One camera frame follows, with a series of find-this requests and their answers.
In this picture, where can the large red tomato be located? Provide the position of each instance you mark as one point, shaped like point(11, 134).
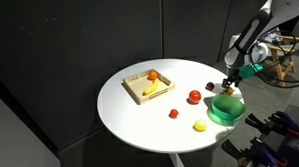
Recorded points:
point(194, 96)

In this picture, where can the yellow banana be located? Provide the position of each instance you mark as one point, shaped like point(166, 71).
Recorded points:
point(151, 88)

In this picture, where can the orange fruit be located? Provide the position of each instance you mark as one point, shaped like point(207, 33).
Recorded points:
point(152, 74)

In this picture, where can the green plastic bowl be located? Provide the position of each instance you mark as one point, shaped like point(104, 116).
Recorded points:
point(227, 107)

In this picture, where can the wooden chair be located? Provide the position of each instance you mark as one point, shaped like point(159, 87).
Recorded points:
point(282, 60)

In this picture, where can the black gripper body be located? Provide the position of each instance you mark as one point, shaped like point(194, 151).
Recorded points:
point(233, 74)

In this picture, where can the small red tomato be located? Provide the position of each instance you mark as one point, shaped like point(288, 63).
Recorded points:
point(174, 113)

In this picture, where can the dark red plum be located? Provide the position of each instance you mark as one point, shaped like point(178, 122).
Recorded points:
point(209, 86)

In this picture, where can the wooden tray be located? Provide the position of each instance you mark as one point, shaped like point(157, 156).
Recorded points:
point(148, 86)

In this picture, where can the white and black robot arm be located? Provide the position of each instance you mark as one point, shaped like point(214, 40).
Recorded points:
point(254, 26)

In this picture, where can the pale yellow lemon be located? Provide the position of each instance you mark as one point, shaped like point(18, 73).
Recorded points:
point(200, 125)

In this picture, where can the round white table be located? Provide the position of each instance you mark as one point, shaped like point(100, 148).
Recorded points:
point(151, 126)

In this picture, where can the dark yellow round fruit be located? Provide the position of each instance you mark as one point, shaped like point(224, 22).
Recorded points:
point(229, 91)

